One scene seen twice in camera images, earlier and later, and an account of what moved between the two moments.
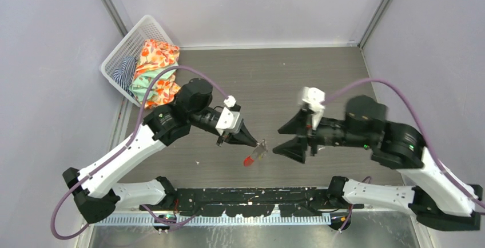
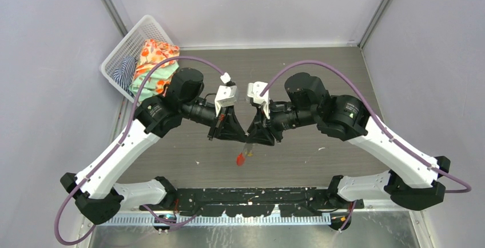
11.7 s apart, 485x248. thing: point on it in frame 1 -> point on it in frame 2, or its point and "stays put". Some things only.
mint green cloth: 140,86 stays put
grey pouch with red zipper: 260,150 -> 240,159
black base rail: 251,202 stays put
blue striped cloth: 123,76 stays put
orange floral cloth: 156,54 stays put
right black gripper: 300,124 -> 259,134
